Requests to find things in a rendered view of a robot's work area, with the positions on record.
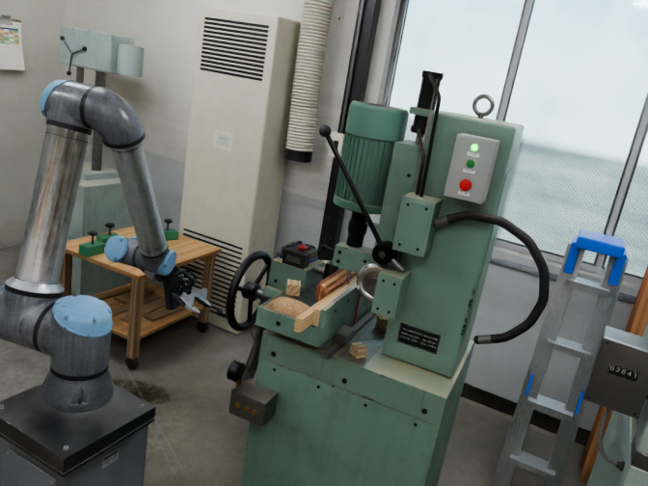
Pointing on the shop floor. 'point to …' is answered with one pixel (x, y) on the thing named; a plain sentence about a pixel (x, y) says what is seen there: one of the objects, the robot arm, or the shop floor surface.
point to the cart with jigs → (183, 247)
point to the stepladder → (553, 470)
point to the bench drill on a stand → (97, 179)
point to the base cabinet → (340, 438)
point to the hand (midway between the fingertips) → (202, 309)
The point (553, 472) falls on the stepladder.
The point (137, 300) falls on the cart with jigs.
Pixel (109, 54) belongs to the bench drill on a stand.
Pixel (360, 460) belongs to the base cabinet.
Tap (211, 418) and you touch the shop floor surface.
